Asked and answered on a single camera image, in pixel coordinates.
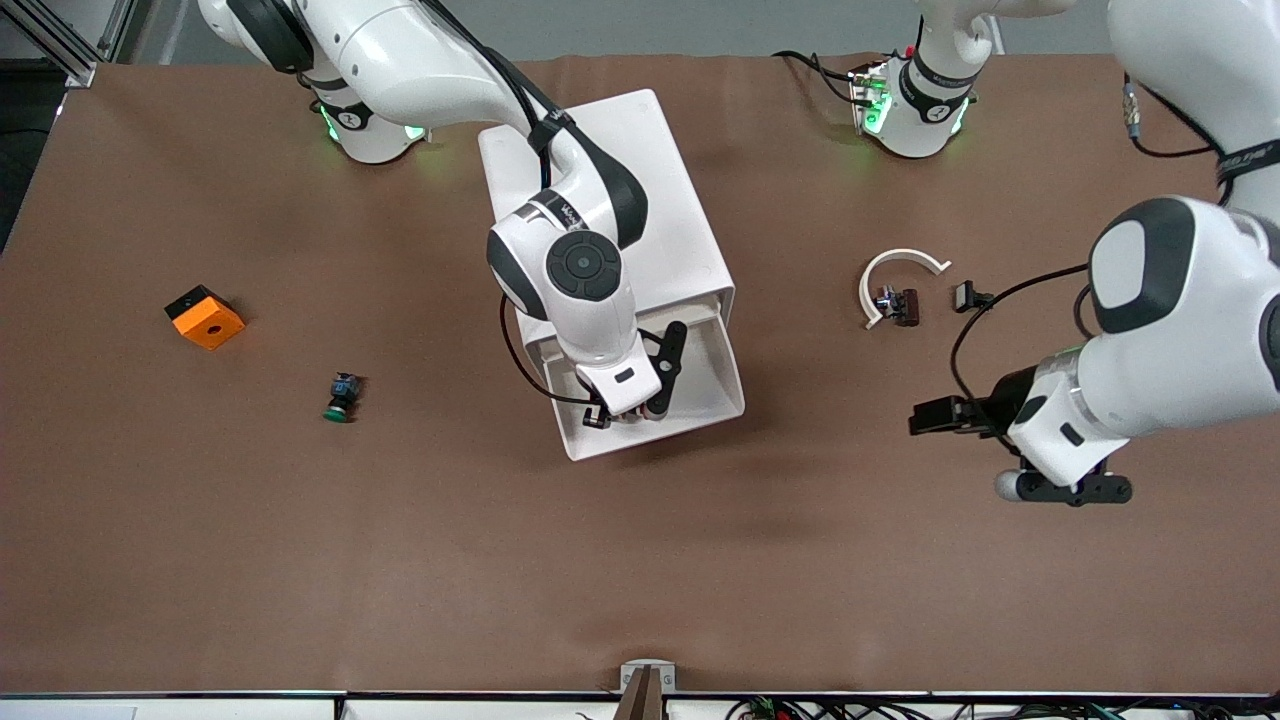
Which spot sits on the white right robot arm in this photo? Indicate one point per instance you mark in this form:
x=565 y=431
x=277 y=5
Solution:
x=580 y=265

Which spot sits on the small black component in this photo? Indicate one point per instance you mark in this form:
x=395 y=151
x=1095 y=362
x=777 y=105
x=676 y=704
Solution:
x=967 y=296

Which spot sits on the red push button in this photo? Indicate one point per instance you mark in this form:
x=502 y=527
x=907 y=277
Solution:
x=655 y=409

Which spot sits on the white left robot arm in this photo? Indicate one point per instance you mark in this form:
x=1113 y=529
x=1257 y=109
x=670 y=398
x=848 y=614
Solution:
x=1180 y=350

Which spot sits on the brown table cloth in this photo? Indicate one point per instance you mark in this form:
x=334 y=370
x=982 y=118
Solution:
x=640 y=570

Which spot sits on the green push button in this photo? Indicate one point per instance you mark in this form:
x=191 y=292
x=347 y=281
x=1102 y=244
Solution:
x=342 y=392

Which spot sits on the aluminium frame profile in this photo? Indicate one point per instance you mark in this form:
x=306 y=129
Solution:
x=75 y=50

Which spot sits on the small dark brown component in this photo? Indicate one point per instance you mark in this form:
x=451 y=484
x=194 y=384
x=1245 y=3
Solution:
x=905 y=306

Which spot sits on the brown camera pole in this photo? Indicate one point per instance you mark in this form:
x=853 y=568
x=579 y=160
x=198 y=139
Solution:
x=642 y=702

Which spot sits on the orange box with hole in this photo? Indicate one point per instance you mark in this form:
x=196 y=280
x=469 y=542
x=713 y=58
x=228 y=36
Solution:
x=210 y=325

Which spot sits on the white table edge rail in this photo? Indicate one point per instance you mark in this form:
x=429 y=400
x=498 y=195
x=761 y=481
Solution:
x=200 y=708

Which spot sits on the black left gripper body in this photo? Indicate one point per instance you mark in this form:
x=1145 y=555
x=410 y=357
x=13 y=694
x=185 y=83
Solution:
x=1006 y=397

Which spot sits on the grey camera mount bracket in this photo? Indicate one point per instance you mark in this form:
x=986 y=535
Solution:
x=630 y=675

